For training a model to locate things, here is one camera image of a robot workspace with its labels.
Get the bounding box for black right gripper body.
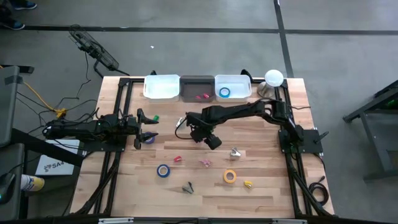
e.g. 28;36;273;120
190;119;215;143

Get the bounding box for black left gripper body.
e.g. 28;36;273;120
119;114;140;143

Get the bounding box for purple tape roll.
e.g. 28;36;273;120
143;131;156;145

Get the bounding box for yellow tape roll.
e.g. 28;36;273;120
223;169;238;184

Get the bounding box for dark blue tape roll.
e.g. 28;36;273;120
156;164;171;179

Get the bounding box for white plastic bin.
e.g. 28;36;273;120
143;74;181;103
215;74;252;103

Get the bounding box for grey translucent plastic bin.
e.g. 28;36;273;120
180;75;216;103

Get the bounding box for white printed paper sheet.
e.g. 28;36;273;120
34;139;81;177

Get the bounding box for black floor fan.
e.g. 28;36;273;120
68;24;130;79

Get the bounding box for black diagonal desk beam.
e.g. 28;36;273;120
11;128;85;167

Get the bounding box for white mushroom lamp brass base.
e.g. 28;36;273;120
256;69;285;99

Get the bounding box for black clamp lever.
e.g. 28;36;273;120
313;131;330;145

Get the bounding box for yellow white spray can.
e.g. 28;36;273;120
20;174;45;192

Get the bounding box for grey desk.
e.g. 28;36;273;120
0;142;25;221
0;65;21;147

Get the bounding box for black computer mouse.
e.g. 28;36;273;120
0;172;16;205

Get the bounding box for person's shoe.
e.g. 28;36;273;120
10;0;38;11
0;17;25;31

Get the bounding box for black aluminium rig frame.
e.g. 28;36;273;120
70;76;336;218

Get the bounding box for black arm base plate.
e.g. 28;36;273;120
277;128;325;154
79;136;129;153

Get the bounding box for yellow hanging extension cord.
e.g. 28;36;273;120
0;64;68;119

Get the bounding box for black fan cable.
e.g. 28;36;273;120
75;51;93;101

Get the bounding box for silver metal bracket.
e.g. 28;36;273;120
98;217;135;224
271;218;308;224

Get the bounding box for coiled black cable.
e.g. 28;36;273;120
307;175;330;207

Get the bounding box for black metal table frame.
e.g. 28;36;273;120
342;80;398;182

